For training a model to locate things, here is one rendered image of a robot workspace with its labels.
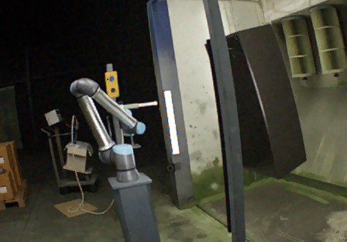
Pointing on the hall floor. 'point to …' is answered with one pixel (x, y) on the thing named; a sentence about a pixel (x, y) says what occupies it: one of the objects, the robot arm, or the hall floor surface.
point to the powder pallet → (17, 196)
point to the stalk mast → (115, 118)
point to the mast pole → (225, 85)
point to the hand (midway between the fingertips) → (119, 111)
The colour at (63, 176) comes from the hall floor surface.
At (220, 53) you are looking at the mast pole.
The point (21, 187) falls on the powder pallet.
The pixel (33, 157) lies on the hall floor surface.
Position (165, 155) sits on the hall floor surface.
